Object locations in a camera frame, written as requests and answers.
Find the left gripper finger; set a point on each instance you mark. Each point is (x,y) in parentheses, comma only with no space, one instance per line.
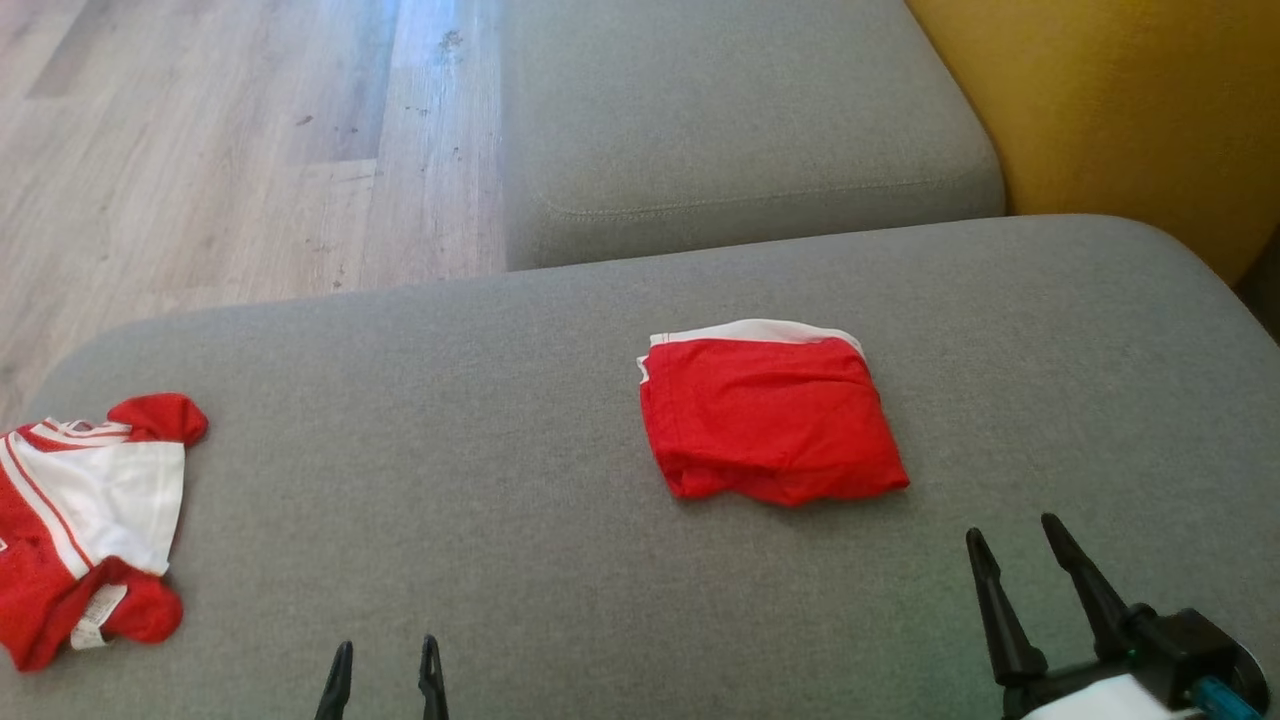
(434,695)
(337,695)

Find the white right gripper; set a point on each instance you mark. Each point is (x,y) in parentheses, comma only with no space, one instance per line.
(1090,700)

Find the red jersey with black lettering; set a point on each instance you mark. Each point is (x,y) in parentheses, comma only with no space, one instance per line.
(110,500)

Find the red shorts with white waistband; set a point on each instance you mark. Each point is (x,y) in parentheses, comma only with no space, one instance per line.
(770,420)

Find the wide grey sofa seat cushion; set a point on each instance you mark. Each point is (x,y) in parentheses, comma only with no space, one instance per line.
(500,450)

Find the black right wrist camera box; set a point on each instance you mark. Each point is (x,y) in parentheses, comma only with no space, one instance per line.
(1190,645)

